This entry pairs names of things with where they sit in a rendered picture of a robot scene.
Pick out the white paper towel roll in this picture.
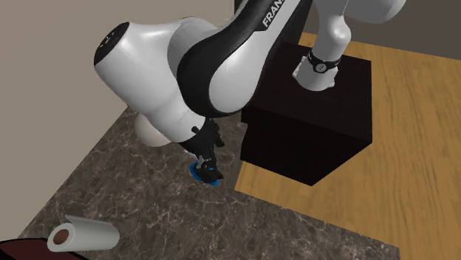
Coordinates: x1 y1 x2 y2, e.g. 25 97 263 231
47 213 121 253

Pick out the blue round object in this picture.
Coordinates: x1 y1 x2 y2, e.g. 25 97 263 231
189 162 221 187

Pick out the dark red round object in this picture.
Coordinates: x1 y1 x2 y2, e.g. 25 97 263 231
0 237 91 260

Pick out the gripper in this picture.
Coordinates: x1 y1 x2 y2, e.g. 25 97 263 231
179 118 226 183

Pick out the black robot stand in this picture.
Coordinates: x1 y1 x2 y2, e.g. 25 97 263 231
239 41 373 187

